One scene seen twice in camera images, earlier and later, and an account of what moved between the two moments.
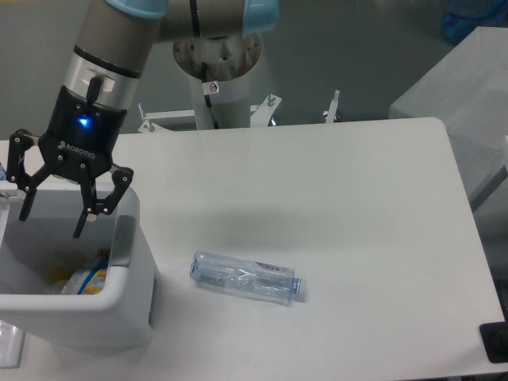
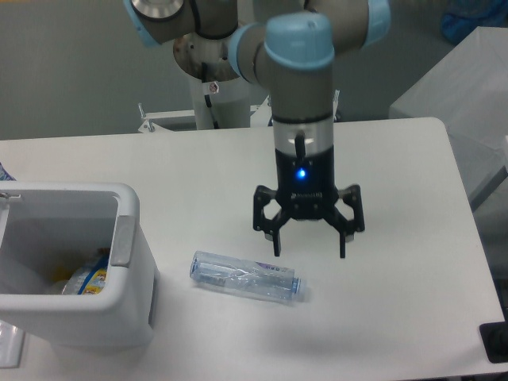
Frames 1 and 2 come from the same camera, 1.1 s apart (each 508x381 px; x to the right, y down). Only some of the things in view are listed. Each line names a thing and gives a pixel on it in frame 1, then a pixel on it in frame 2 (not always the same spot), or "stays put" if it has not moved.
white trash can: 32,256 stays put
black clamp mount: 494,336 stays put
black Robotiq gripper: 79,143 → 306,190
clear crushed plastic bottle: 220,270 stays put
